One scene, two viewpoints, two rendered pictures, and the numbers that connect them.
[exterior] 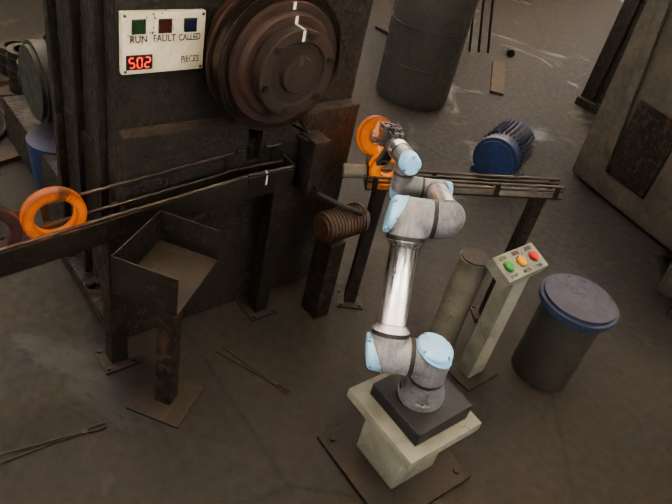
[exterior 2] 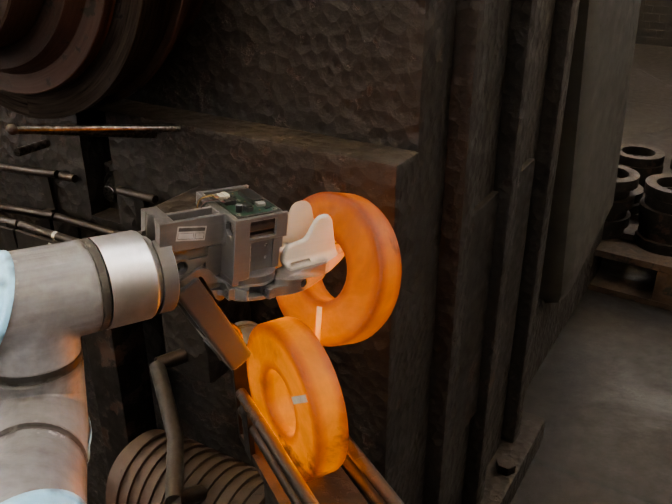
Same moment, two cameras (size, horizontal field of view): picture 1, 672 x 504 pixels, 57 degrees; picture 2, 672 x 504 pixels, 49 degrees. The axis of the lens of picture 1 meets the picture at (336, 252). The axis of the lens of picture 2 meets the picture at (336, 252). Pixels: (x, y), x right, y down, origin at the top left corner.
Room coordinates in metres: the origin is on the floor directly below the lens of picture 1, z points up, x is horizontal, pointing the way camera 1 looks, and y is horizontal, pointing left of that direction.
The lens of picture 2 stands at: (2.08, -0.69, 1.14)
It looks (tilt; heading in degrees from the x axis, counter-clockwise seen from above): 26 degrees down; 77
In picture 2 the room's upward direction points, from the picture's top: straight up
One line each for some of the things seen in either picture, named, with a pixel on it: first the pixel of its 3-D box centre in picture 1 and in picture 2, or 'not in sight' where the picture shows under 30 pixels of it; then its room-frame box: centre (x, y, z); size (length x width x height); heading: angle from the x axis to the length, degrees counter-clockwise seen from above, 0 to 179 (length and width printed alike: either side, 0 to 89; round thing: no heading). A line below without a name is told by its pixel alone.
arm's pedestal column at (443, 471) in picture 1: (402, 436); not in sight; (1.38, -0.37, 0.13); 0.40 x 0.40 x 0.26; 44
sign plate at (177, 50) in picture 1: (163, 41); not in sight; (1.76, 0.64, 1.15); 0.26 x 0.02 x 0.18; 136
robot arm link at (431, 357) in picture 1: (429, 358); not in sight; (1.38, -0.36, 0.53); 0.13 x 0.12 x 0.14; 95
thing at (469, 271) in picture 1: (455, 305); not in sight; (1.99, -0.53, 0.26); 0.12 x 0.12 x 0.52
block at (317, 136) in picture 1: (310, 162); (206, 283); (2.11, 0.18, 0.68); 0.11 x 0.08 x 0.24; 46
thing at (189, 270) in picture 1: (165, 331); not in sight; (1.38, 0.47, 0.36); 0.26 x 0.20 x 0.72; 171
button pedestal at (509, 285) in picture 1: (494, 318); not in sight; (1.91, -0.67, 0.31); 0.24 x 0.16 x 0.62; 136
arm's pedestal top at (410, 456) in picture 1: (413, 409); not in sight; (1.38, -0.37, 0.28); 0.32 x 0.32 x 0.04; 44
